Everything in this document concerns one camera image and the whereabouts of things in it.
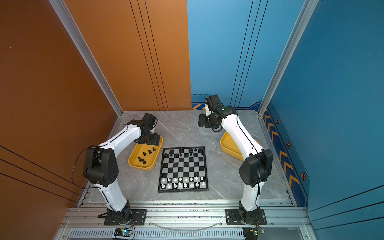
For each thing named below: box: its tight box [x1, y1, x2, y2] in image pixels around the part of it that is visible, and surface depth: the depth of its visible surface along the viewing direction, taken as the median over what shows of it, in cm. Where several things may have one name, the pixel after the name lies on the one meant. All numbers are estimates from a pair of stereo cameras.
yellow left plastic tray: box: [128, 136, 164, 171], surface depth 96 cm
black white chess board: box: [157, 146, 209, 193], surface depth 90 cm
